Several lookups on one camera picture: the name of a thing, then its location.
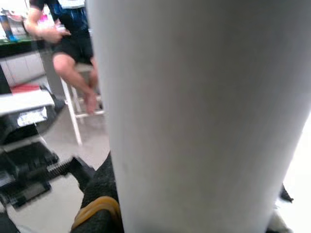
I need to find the seated person hand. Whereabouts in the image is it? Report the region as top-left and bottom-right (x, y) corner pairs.
(45, 25), (71, 44)

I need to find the white plastic table leg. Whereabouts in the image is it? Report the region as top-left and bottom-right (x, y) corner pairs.
(85, 0), (311, 233)

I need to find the white stool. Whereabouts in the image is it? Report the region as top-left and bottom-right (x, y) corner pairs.
(60, 62), (105, 146)

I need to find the seated person in black shorts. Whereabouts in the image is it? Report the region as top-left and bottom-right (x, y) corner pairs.
(23, 0), (101, 115)

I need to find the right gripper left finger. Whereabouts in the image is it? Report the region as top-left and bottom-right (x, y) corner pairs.
(70, 150), (124, 233)

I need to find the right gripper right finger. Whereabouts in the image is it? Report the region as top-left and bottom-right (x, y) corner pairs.
(278, 183), (294, 203)

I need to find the yellow rubber band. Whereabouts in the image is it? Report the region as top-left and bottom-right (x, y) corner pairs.
(71, 196), (122, 230)

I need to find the black machine frame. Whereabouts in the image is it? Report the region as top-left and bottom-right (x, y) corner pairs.
(0, 140), (96, 210)

